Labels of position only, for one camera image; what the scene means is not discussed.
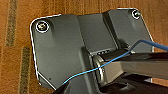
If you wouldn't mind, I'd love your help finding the black robot base strut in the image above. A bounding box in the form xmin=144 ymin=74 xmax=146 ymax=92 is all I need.
xmin=114 ymin=49 xmax=168 ymax=76

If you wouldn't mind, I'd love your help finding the blue cable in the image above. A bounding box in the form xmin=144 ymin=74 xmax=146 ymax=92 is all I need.
xmin=61 ymin=39 xmax=168 ymax=87

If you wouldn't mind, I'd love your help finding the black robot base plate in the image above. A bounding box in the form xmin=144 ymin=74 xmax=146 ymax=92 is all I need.
xmin=29 ymin=7 xmax=153 ymax=91

